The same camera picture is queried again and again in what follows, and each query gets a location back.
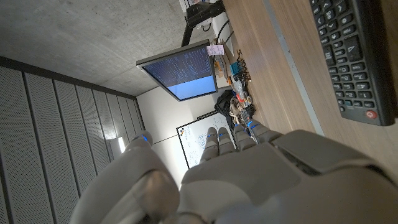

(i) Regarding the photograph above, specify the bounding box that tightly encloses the clear plastic parts bag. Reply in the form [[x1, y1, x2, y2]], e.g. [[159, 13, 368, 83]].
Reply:
[[233, 80, 248, 100]]

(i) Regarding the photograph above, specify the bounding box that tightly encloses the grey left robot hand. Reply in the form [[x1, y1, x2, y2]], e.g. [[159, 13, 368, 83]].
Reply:
[[70, 119, 398, 224]]

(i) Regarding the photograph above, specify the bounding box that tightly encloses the long ceiling light bar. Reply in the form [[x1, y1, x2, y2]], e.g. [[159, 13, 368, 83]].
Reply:
[[108, 136, 127, 156]]

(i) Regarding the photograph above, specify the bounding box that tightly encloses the pile of dark clothes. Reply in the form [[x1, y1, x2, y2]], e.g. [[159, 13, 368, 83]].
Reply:
[[214, 90, 238, 126]]

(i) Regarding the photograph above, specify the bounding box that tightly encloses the black framed whiteboard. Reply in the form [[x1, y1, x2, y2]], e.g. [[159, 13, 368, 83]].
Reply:
[[175, 111, 238, 170]]

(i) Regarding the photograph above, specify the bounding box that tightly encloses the small blue box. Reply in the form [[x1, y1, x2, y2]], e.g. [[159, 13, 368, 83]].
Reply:
[[229, 61, 244, 76]]

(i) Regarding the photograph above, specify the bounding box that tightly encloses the flat computer monitor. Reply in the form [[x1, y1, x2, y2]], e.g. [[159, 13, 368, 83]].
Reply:
[[136, 39, 219, 103]]

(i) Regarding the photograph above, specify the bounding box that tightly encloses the pink note on monitor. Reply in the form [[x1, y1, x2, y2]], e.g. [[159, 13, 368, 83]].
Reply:
[[206, 44, 225, 57]]

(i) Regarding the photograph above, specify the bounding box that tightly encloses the black TV remote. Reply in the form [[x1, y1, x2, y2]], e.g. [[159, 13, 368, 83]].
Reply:
[[309, 0, 397, 127]]

